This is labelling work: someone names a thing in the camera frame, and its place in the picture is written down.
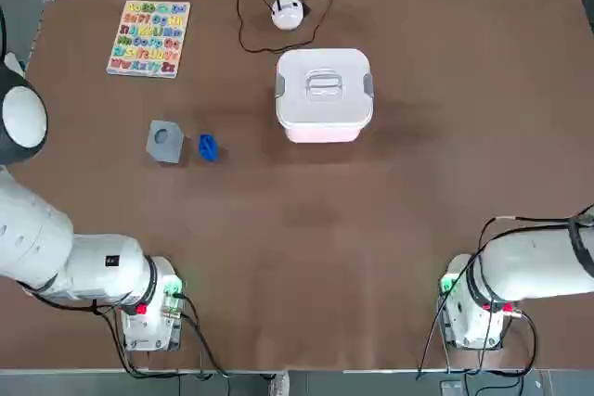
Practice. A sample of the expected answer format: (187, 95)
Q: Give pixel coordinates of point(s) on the grey block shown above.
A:
(164, 145)

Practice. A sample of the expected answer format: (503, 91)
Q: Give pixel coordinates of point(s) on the pink storage bin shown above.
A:
(320, 135)

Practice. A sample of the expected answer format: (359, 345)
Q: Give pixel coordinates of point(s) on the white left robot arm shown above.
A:
(102, 271)

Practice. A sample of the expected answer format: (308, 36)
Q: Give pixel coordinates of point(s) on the blue toy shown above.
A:
(209, 148)

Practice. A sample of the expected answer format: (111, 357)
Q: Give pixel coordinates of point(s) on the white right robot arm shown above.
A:
(524, 266)

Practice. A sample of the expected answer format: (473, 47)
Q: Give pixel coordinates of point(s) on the colourful alphabet puzzle board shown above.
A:
(148, 39)

